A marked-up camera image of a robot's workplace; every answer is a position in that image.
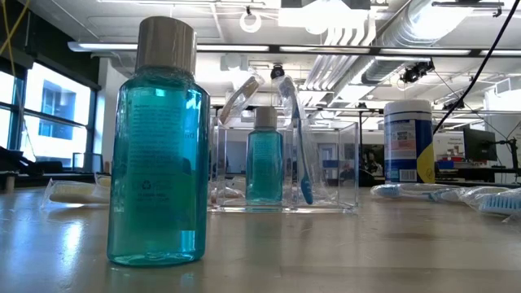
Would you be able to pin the black computer monitor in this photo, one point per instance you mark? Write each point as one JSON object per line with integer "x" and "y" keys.
{"x": 480, "y": 144}

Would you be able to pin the black ceiling camera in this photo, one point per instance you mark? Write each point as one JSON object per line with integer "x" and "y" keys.
{"x": 277, "y": 72}

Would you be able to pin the long suspended ceiling light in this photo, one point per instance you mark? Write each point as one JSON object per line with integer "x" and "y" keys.
{"x": 106, "y": 46}

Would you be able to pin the blue toothbrush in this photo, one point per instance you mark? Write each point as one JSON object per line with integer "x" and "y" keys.
{"x": 502, "y": 203}
{"x": 386, "y": 190}
{"x": 303, "y": 163}

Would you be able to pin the white blue wipes canister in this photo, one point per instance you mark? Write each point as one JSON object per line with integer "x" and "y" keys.
{"x": 407, "y": 142}

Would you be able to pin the bright ceiling light panel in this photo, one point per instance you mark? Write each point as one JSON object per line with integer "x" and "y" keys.
{"x": 325, "y": 14}

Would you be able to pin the small dark monitor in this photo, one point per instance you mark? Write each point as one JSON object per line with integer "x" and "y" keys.
{"x": 87, "y": 162}

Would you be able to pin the clear plastic bag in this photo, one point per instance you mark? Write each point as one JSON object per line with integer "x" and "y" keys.
{"x": 348, "y": 163}

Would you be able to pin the teal mouthwash bottle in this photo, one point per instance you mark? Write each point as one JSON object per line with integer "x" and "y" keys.
{"x": 264, "y": 171}
{"x": 158, "y": 163}

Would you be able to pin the white poster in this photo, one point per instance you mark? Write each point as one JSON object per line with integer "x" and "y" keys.
{"x": 447, "y": 144}

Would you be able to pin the large window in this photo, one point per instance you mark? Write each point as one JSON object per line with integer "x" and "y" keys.
{"x": 57, "y": 101}

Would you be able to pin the white ceiling pipes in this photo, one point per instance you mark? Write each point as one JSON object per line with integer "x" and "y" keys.
{"x": 325, "y": 69}

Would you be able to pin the silver ventilation duct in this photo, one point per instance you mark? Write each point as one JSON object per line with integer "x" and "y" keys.
{"x": 411, "y": 20}

